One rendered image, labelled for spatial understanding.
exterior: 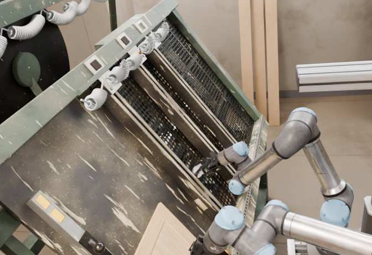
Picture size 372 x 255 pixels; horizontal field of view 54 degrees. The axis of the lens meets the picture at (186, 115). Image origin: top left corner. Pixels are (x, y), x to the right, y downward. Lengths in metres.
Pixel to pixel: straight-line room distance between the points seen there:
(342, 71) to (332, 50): 4.00
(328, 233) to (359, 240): 0.08
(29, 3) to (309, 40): 3.65
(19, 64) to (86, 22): 2.46
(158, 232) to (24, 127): 0.73
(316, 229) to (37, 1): 1.74
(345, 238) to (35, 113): 1.09
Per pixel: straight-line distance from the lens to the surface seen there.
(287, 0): 4.81
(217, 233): 1.13
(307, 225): 1.15
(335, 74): 1.05
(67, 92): 1.57
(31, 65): 2.11
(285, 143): 1.54
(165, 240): 1.71
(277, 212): 1.19
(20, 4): 2.08
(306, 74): 1.05
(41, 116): 1.44
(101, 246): 1.30
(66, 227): 1.39
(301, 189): 3.73
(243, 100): 2.97
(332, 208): 1.74
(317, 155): 1.70
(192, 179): 1.92
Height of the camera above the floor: 2.46
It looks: 29 degrees down
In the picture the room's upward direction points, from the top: 9 degrees counter-clockwise
